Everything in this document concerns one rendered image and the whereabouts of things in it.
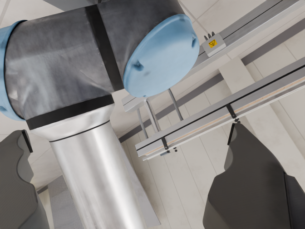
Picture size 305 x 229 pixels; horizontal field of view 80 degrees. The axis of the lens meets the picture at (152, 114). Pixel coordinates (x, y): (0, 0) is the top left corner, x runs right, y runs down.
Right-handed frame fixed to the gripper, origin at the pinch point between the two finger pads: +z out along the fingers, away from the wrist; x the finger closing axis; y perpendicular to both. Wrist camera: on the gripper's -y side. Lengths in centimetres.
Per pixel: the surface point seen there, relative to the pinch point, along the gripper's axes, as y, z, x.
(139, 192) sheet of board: 269, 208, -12
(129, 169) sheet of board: 236, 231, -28
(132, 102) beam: 56, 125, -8
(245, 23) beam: -1, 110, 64
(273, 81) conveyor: 25, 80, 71
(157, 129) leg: 68, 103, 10
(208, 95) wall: 109, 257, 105
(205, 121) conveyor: 52, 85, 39
